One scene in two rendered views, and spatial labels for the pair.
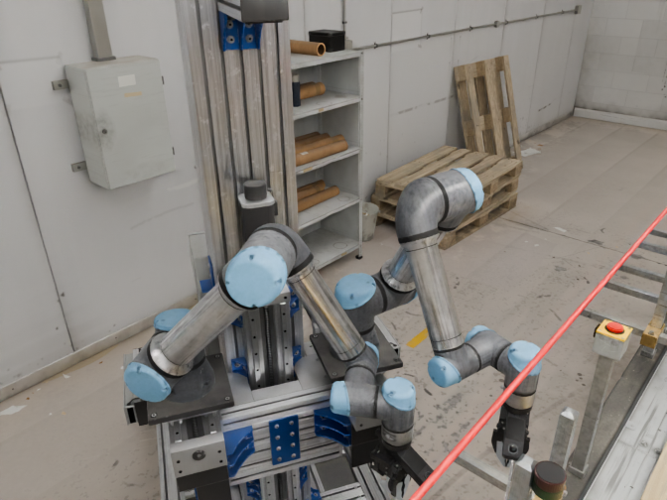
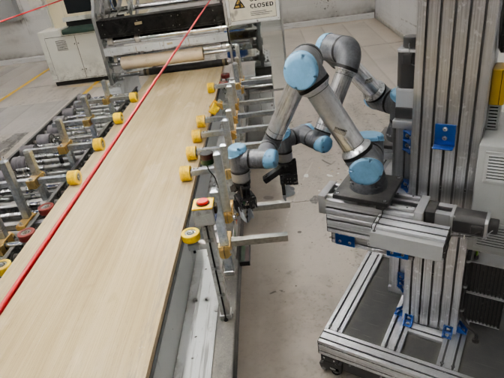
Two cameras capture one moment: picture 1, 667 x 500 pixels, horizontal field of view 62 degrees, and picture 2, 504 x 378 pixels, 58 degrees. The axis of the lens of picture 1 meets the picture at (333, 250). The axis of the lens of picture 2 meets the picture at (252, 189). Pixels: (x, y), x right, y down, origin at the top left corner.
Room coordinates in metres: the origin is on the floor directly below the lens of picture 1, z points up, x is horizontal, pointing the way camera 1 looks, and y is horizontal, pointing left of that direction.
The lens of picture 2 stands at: (2.35, -1.39, 1.99)
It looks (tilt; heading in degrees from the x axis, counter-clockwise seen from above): 29 degrees down; 143
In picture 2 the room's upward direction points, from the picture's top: 8 degrees counter-clockwise
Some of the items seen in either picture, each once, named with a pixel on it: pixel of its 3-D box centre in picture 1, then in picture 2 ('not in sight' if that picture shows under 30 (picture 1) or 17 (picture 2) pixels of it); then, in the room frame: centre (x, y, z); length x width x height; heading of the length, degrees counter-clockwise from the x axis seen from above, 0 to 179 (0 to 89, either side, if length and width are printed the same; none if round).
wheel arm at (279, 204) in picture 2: not in sight; (244, 208); (0.84, -0.30, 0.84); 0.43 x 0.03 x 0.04; 48
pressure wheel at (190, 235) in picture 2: not in sight; (192, 241); (0.88, -0.64, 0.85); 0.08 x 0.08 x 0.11
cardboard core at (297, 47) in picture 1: (304, 48); not in sight; (3.79, 0.17, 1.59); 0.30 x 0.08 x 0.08; 48
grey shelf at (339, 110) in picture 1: (298, 173); not in sight; (3.70, 0.24, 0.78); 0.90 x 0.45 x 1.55; 138
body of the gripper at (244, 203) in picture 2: (514, 416); (244, 193); (1.05, -0.44, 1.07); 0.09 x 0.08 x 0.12; 158
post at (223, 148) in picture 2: not in sight; (229, 185); (0.63, -0.22, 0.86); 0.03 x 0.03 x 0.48; 48
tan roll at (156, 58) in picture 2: not in sight; (183, 55); (-1.49, 0.94, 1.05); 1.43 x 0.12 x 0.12; 48
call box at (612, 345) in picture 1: (611, 340); (205, 212); (1.20, -0.73, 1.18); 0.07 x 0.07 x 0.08; 48
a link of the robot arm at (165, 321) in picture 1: (178, 336); (401, 103); (1.21, 0.41, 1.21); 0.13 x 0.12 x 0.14; 169
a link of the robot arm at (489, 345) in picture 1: (485, 349); (264, 157); (1.11, -0.37, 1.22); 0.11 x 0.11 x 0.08; 34
